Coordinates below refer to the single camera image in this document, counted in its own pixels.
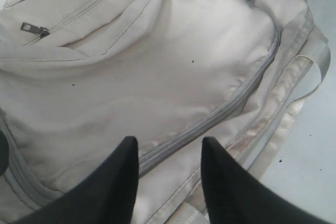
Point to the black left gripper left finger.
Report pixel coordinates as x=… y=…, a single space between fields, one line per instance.
x=107 y=195

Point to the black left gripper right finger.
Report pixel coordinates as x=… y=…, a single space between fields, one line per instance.
x=233 y=195

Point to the beige fabric duffel bag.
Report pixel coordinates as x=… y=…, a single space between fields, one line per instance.
x=78 y=76

